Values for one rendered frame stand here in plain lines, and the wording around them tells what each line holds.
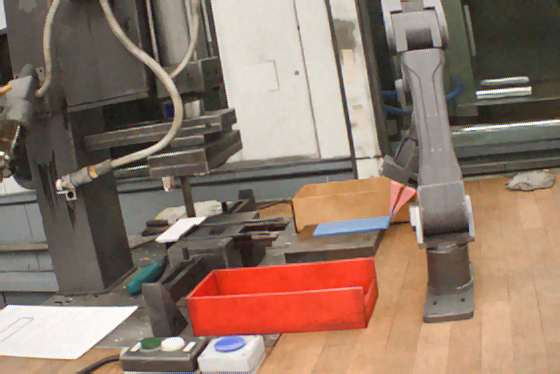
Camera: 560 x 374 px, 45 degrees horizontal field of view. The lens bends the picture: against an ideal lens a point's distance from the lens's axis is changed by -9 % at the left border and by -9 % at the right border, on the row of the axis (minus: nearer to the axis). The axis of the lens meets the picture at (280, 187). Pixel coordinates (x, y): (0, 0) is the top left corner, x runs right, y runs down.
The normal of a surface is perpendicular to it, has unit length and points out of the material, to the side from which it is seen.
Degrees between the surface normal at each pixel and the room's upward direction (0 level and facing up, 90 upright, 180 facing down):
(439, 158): 71
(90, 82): 90
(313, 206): 90
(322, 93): 90
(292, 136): 90
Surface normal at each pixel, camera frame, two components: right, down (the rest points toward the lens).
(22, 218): -0.31, 0.25
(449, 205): -0.20, -0.09
